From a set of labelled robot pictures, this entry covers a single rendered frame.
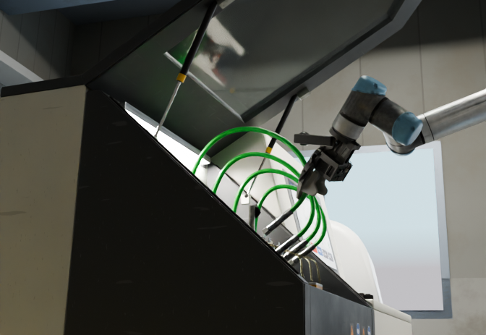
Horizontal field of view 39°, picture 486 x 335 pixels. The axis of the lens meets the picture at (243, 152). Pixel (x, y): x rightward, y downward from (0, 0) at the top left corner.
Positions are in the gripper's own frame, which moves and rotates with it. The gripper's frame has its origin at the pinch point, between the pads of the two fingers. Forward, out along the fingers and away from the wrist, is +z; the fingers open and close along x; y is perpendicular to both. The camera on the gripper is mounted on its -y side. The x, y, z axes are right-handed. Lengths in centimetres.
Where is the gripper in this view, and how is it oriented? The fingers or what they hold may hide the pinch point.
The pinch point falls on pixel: (300, 192)
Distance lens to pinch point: 183.3
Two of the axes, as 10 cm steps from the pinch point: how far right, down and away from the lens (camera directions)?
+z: -4.5, 8.3, 3.3
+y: 6.5, 5.5, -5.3
